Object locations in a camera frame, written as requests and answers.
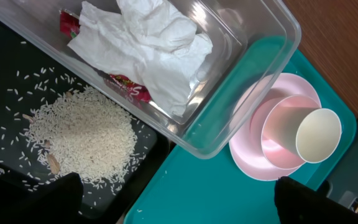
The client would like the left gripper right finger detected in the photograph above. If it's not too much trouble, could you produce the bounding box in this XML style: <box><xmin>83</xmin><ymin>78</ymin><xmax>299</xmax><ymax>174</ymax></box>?
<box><xmin>274</xmin><ymin>176</ymin><xmax>358</xmax><ymax>224</ymax></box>

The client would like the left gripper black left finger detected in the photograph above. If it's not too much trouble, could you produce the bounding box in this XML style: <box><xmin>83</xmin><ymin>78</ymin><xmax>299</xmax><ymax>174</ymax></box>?
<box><xmin>0</xmin><ymin>173</ymin><xmax>83</xmax><ymax>223</ymax></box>

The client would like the white paper cup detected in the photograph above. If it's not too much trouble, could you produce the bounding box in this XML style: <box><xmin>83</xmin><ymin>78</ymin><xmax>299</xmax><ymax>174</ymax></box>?
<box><xmin>262</xmin><ymin>106</ymin><xmax>342</xmax><ymax>164</ymax></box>

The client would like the rice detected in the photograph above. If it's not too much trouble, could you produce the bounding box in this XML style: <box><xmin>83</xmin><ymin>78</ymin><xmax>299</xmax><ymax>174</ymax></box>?
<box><xmin>25</xmin><ymin>85</ymin><xmax>137</xmax><ymax>187</ymax></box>

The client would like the red snack wrapper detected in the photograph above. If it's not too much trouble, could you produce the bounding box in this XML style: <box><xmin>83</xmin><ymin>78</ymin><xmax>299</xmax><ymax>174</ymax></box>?
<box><xmin>59</xmin><ymin>9</ymin><xmax>152</xmax><ymax>103</ymax></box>

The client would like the white napkin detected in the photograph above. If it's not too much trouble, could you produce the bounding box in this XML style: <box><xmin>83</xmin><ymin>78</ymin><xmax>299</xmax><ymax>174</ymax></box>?
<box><xmin>68</xmin><ymin>1</ymin><xmax>213</xmax><ymax>116</ymax></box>

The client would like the pink large plate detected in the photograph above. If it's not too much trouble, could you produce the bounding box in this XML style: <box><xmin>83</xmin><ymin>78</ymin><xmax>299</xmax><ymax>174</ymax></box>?
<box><xmin>229</xmin><ymin>73</ymin><xmax>318</xmax><ymax>181</ymax></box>

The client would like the black plastic tray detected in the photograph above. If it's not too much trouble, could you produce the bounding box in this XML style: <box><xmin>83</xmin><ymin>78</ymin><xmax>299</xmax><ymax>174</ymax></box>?
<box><xmin>0</xmin><ymin>27</ymin><xmax>169</xmax><ymax>223</ymax></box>

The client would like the clear plastic bin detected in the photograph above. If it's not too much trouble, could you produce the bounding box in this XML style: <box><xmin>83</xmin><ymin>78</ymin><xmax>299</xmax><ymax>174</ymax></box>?
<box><xmin>0</xmin><ymin>0</ymin><xmax>301</xmax><ymax>159</ymax></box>

